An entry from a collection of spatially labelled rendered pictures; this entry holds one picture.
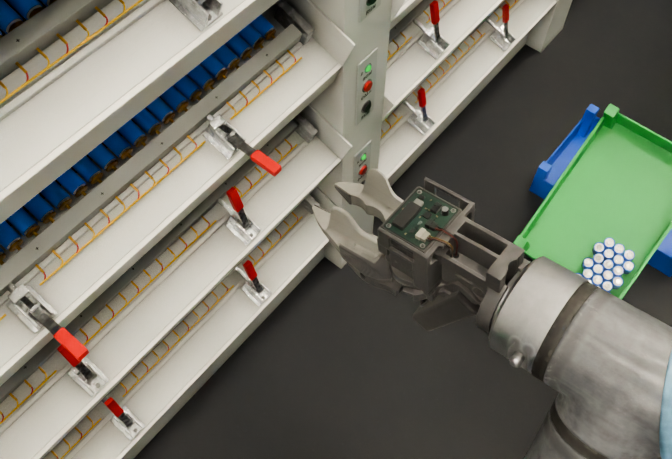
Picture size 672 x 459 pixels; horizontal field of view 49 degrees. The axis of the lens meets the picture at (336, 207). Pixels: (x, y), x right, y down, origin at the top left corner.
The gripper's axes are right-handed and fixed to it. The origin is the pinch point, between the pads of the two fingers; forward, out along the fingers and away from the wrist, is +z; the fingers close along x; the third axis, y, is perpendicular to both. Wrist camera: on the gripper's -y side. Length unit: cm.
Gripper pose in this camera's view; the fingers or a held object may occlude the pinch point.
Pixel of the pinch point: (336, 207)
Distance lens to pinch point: 73.9
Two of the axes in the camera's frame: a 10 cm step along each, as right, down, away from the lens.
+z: -7.6, -4.6, 4.6
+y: -1.1, -6.1, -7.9
